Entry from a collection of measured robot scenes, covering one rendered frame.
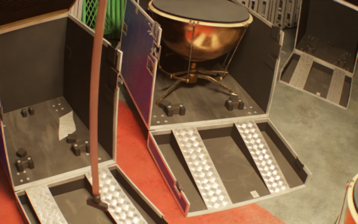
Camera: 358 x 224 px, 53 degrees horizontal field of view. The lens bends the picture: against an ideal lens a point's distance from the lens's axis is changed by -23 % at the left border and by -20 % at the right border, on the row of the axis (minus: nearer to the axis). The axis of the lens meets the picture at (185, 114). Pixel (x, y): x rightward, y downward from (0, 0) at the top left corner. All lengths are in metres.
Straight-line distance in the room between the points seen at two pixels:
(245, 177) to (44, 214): 1.57
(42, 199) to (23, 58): 1.24
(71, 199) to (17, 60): 1.23
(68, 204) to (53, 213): 0.24
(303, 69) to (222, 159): 2.12
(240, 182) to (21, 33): 2.06
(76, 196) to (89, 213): 0.18
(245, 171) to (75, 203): 1.32
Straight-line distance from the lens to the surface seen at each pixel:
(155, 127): 3.30
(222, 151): 3.41
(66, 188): 2.83
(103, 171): 2.84
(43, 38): 3.33
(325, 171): 3.56
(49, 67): 3.46
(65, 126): 3.25
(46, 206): 2.61
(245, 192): 3.09
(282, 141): 3.53
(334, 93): 4.90
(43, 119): 3.35
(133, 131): 3.55
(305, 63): 5.24
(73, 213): 2.72
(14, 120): 3.38
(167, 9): 3.31
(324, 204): 3.21
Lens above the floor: 1.98
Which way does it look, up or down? 31 degrees down
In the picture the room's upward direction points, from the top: 8 degrees clockwise
